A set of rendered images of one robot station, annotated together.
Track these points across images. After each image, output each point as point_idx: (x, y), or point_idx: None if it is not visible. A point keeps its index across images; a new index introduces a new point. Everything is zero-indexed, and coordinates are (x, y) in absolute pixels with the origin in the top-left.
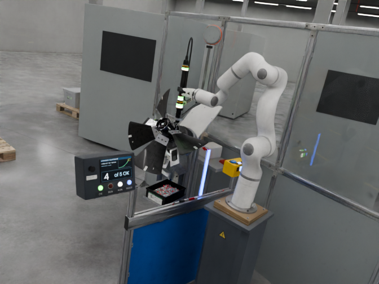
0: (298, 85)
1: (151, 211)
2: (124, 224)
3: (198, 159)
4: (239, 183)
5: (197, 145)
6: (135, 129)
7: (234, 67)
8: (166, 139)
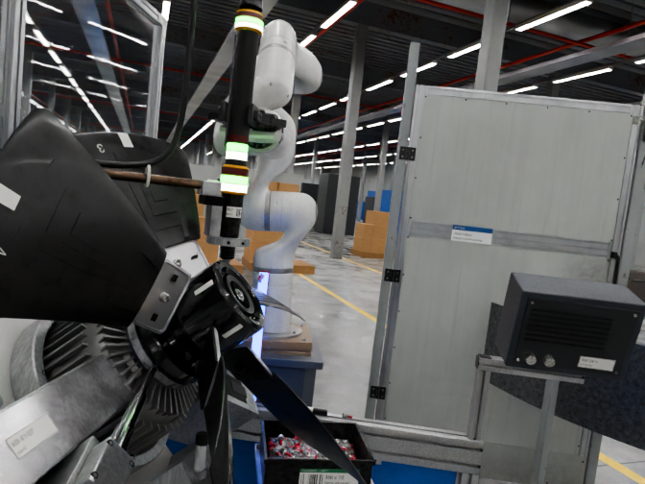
0: (16, 61)
1: (417, 426)
2: (480, 466)
3: None
4: (291, 287)
5: None
6: (231, 462)
7: (295, 55)
8: None
